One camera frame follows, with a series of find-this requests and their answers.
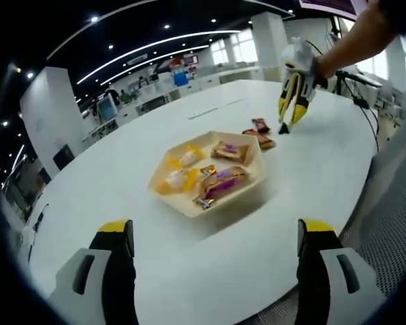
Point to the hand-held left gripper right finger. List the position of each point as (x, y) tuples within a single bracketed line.
[(338, 281)]

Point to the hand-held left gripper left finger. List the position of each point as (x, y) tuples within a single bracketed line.
[(84, 281)]

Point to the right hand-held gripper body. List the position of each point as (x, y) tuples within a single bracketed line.
[(299, 54)]

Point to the black food packet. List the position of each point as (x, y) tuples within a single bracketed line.
[(284, 130)]

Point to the dark red food bar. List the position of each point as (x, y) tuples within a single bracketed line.
[(261, 125), (266, 142)]

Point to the shiny red food packet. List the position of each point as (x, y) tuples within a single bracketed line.
[(251, 132)]

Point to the gold purple biscuit food packet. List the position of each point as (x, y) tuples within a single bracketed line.
[(223, 183), (230, 152)]

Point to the beige hexagonal container tray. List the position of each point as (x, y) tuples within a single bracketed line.
[(237, 199)]

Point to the orange clear food packet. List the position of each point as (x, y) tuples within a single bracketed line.
[(186, 155), (176, 181)]

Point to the small gold food candy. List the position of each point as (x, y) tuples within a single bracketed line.
[(204, 203)]

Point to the person's right hand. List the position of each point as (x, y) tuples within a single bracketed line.
[(319, 71)]

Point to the black tripod stand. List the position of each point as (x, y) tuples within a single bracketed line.
[(345, 81)]

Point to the large monitor with purple screen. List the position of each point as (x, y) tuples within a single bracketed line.
[(331, 6)]

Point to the white mesh chair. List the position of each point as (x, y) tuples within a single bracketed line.
[(389, 216)]

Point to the blue box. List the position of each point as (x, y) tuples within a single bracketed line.
[(181, 78)]

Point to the small desk monitor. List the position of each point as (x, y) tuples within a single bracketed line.
[(107, 107)]

